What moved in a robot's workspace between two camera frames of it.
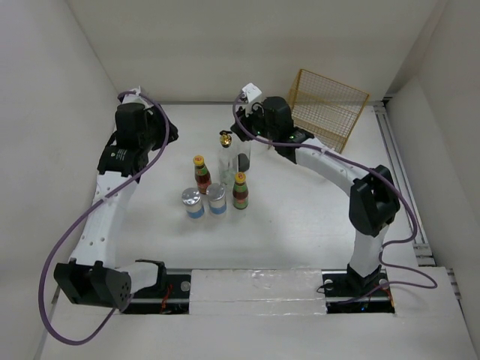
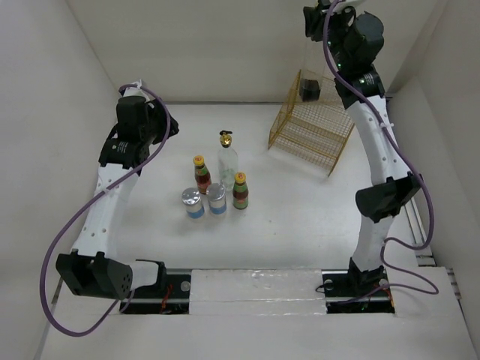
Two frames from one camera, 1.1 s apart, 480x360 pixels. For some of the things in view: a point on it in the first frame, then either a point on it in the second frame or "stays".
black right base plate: (346, 292) stays
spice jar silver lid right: (216, 194) stays
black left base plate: (174, 298) stays
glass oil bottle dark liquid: (243, 162) → (310, 84)
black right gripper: (245, 118) → (315, 19)
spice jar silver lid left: (193, 200) stays
